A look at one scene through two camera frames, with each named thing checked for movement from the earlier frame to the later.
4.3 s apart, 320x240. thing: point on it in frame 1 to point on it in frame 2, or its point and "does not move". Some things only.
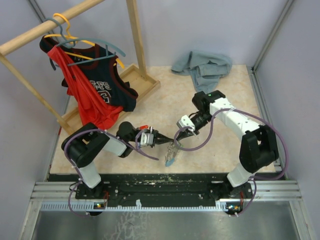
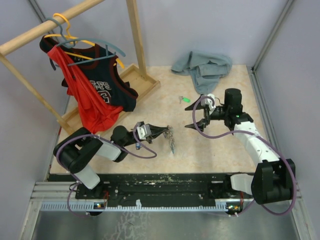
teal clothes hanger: (70, 44) does not move
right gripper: (183, 134) to (201, 124)
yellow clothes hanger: (73, 39) does not move
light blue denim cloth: (205, 68) does not move
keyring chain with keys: (172, 151) to (169, 135)
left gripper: (159, 138) to (154, 129)
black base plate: (130, 188) does not move
